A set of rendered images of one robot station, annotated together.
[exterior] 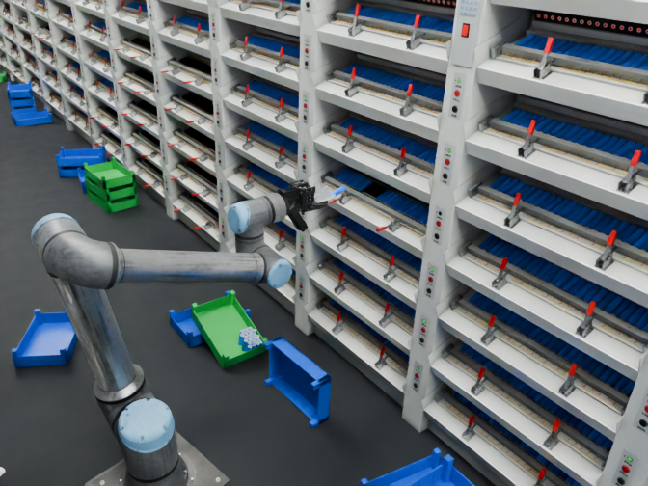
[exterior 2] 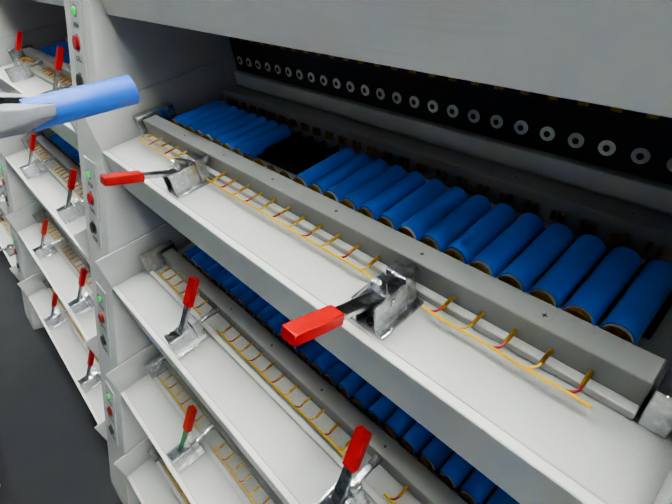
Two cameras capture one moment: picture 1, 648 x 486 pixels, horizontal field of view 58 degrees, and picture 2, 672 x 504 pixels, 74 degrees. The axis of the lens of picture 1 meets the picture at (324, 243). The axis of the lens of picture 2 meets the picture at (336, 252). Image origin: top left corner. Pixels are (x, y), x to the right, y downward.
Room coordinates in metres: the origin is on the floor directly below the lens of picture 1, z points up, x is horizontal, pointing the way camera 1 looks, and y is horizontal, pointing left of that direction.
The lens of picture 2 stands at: (1.55, -0.16, 0.86)
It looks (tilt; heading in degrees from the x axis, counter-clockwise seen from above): 25 degrees down; 351
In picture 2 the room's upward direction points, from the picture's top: 9 degrees clockwise
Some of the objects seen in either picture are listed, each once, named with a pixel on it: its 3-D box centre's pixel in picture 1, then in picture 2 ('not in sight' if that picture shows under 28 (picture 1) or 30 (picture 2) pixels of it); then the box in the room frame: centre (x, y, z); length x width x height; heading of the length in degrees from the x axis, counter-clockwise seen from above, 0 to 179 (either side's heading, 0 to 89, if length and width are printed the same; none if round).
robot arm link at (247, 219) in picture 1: (250, 215); not in sight; (1.64, 0.23, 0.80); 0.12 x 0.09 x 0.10; 128
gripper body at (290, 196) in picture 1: (295, 199); not in sight; (1.74, 0.10, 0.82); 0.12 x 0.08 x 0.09; 128
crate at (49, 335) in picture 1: (50, 336); not in sight; (1.99, 1.13, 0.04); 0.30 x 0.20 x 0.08; 8
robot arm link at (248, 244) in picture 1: (252, 249); not in sight; (1.63, 0.23, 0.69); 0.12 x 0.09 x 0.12; 37
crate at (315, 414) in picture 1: (295, 380); not in sight; (1.71, 0.08, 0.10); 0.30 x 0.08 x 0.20; 41
